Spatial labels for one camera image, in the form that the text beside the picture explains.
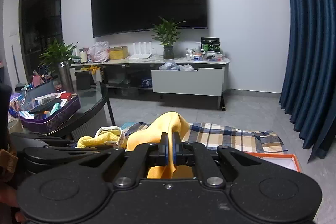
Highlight yellow microfiber cloth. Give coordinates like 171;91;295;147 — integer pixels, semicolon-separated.
126;111;195;180

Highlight yellow knit pouch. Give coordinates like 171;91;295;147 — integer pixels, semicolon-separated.
77;126;127;148

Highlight person left hand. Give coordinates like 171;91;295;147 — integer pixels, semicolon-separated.
1;186;26;223

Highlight clear tape roll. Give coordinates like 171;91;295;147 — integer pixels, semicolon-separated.
7;119;23;134

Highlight purple tray of items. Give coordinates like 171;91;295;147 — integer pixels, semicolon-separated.
19;93;81;134

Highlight plaid blanket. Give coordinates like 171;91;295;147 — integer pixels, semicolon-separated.
121;115;288;154

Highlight steel thermos bottle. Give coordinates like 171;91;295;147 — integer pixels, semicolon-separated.
58;61;74;93

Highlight white tv cabinet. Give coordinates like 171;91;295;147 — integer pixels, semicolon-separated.
72;55;230;111

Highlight round black glass table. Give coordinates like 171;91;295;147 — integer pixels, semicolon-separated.
26;80;116;139

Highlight white router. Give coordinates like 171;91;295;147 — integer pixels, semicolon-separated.
129;42;152;60

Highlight potted plant on table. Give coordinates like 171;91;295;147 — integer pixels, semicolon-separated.
39;39;79;77

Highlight orange white box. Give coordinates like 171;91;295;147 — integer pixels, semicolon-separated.
248;152;301;172

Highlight yellow box on cabinet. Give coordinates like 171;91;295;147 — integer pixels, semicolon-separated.
109;46;129;60

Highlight green black box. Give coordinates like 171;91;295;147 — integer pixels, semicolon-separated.
201;38;221;53

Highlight pink plastic bag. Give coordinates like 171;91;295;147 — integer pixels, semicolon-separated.
88;42;109;63

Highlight potted plant on cabinet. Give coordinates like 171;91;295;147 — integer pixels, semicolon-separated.
153;17;185;60

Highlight blue curtain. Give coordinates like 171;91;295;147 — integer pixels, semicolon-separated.
280;0;335;159

